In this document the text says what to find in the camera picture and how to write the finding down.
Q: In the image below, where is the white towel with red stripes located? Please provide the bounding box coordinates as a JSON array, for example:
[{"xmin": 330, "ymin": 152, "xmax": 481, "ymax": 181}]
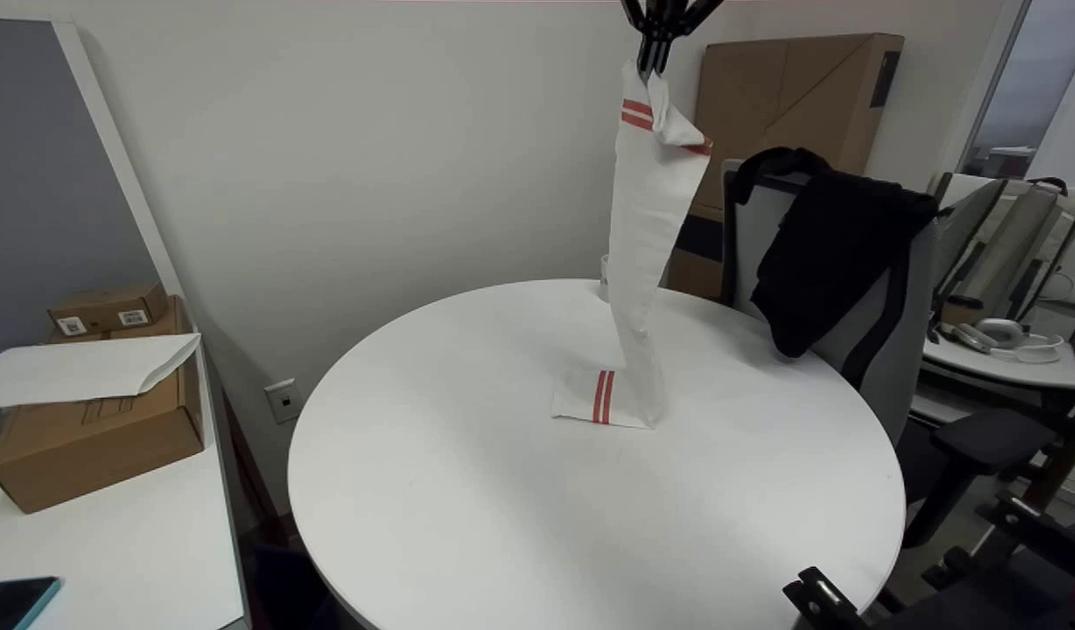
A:
[{"xmin": 545, "ymin": 45, "xmax": 717, "ymax": 431}]

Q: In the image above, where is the flat tall cardboard box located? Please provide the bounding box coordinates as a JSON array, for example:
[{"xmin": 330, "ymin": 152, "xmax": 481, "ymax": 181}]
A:
[{"xmin": 664, "ymin": 31, "xmax": 906, "ymax": 300}]

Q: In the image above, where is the black jacket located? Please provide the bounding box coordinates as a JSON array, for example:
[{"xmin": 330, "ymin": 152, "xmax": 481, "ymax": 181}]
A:
[{"xmin": 724, "ymin": 145, "xmax": 943, "ymax": 361}]

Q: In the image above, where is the glass window pane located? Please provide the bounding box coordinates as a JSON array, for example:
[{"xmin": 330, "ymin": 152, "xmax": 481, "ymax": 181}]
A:
[{"xmin": 960, "ymin": 0, "xmax": 1075, "ymax": 179}]

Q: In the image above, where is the grey mesh office chair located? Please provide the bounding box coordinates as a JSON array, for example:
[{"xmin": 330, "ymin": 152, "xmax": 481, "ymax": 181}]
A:
[{"xmin": 722, "ymin": 157, "xmax": 970, "ymax": 450}]

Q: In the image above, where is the grey black-trimmed folding case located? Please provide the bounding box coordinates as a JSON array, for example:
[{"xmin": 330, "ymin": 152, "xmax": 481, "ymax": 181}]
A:
[{"xmin": 932, "ymin": 172, "xmax": 1075, "ymax": 328}]

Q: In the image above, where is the grey item pile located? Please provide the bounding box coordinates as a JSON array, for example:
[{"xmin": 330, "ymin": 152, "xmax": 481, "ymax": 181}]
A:
[{"xmin": 939, "ymin": 312, "xmax": 1039, "ymax": 358}]

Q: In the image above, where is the white side table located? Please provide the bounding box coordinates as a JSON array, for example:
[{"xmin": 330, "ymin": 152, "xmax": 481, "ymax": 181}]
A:
[{"xmin": 914, "ymin": 328, "xmax": 1075, "ymax": 423}]

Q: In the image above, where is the black office chair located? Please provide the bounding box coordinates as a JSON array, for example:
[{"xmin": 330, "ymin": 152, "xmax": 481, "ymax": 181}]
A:
[{"xmin": 906, "ymin": 400, "xmax": 1075, "ymax": 554}]

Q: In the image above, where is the small labelled cardboard box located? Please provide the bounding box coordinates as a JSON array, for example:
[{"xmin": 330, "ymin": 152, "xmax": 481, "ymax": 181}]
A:
[{"xmin": 46, "ymin": 286, "xmax": 194, "ymax": 344}]

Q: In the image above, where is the grey desk partition panel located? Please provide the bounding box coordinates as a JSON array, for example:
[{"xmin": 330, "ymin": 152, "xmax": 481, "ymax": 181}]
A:
[{"xmin": 0, "ymin": 15, "xmax": 188, "ymax": 355}]

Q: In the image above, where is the white paper envelope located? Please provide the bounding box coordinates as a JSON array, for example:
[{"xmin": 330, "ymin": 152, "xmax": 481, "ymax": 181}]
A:
[{"xmin": 0, "ymin": 332, "xmax": 202, "ymax": 416}]

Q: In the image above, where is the large brown cardboard box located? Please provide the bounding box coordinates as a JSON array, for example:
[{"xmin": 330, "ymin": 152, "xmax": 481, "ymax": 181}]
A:
[{"xmin": 0, "ymin": 363, "xmax": 206, "ymax": 519}]

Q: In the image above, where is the dark smartphone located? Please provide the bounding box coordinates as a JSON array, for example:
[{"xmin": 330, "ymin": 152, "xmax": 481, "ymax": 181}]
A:
[{"xmin": 0, "ymin": 576, "xmax": 67, "ymax": 630}]

